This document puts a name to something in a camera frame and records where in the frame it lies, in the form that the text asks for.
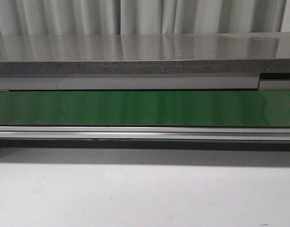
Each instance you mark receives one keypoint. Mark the white curtain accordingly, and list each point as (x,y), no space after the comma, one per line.
(126,17)

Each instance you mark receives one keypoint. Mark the green belt conveyor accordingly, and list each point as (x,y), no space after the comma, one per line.
(141,115)

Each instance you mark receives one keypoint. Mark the grey granite counter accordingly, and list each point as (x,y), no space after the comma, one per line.
(246,61)

